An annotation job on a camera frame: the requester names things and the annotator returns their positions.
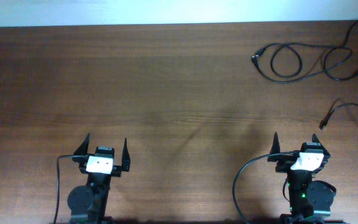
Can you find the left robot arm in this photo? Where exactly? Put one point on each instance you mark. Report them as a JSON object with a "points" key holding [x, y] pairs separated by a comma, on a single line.
{"points": [[88, 202]]}

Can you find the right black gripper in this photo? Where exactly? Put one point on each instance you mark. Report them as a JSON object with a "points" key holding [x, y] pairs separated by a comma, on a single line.
{"points": [[281, 167]]}

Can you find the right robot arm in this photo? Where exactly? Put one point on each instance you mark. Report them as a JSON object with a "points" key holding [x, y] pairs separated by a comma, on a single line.
{"points": [[310, 200]]}

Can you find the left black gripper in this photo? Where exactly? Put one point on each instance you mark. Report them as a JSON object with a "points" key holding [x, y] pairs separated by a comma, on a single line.
{"points": [[125, 160]]}

